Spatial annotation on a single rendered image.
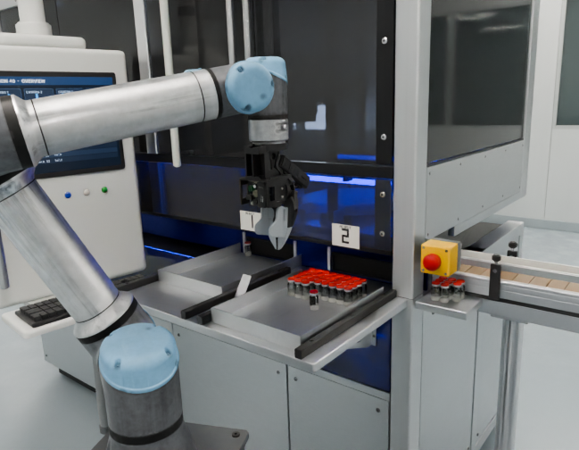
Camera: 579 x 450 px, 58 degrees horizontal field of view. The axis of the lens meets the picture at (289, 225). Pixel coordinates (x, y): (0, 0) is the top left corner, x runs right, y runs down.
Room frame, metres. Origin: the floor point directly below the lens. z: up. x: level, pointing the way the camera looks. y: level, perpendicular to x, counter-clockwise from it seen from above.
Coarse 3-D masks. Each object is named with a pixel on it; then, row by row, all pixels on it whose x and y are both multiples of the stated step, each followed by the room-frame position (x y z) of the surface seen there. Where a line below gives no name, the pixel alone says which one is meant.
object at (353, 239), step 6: (336, 228) 1.35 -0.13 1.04; (342, 228) 1.34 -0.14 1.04; (348, 228) 1.32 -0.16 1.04; (354, 228) 1.31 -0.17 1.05; (336, 234) 1.35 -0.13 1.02; (342, 234) 1.34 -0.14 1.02; (354, 234) 1.31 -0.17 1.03; (336, 240) 1.35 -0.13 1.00; (348, 240) 1.32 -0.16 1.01; (354, 240) 1.31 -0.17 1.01; (348, 246) 1.32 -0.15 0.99; (354, 246) 1.31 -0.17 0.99
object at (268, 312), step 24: (264, 288) 1.26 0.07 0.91; (216, 312) 1.11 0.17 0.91; (240, 312) 1.16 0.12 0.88; (264, 312) 1.16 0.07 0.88; (288, 312) 1.15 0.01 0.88; (312, 312) 1.15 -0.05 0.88; (336, 312) 1.14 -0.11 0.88; (264, 336) 1.02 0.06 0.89; (288, 336) 0.98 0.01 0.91; (312, 336) 0.99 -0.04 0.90
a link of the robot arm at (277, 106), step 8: (264, 56) 0.97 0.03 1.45; (272, 56) 0.97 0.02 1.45; (264, 64) 0.96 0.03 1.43; (272, 64) 0.96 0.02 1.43; (280, 64) 0.97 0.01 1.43; (272, 72) 0.96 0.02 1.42; (280, 72) 0.97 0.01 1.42; (280, 80) 0.97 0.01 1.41; (280, 88) 0.97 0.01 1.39; (280, 96) 0.97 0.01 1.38; (272, 104) 0.96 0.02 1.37; (280, 104) 0.96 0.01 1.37; (256, 112) 0.96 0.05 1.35; (264, 112) 0.96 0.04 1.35; (272, 112) 0.96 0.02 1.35; (280, 112) 0.96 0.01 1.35
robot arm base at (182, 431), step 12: (180, 420) 0.74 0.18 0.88; (168, 432) 0.71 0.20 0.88; (180, 432) 0.73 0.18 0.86; (108, 444) 0.72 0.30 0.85; (120, 444) 0.69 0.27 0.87; (132, 444) 0.69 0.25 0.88; (144, 444) 0.69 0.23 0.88; (156, 444) 0.69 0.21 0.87; (168, 444) 0.70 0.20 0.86; (180, 444) 0.72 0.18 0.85; (192, 444) 0.75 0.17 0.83
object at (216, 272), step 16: (208, 256) 1.57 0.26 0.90; (224, 256) 1.62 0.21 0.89; (240, 256) 1.63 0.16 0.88; (256, 256) 1.63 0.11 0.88; (160, 272) 1.42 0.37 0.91; (176, 272) 1.47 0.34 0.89; (192, 272) 1.48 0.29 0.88; (208, 272) 1.48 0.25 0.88; (224, 272) 1.47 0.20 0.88; (240, 272) 1.47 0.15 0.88; (256, 272) 1.36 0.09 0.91; (192, 288) 1.33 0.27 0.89; (208, 288) 1.29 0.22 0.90; (224, 288) 1.27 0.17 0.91
